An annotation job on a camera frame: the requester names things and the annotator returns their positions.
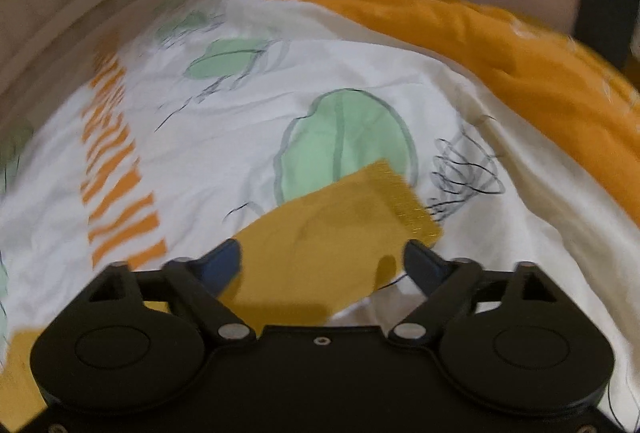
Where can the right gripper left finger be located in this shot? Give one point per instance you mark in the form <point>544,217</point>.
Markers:
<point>197,286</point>

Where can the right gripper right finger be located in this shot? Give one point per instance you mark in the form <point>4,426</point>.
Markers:
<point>447,287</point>

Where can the mustard yellow knit sweater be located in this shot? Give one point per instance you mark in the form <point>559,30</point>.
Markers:
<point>122,346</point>

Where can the white patterned duvet cover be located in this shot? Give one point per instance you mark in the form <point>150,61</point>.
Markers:
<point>219,111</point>

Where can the orange blanket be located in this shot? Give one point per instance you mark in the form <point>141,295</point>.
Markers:
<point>568,93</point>

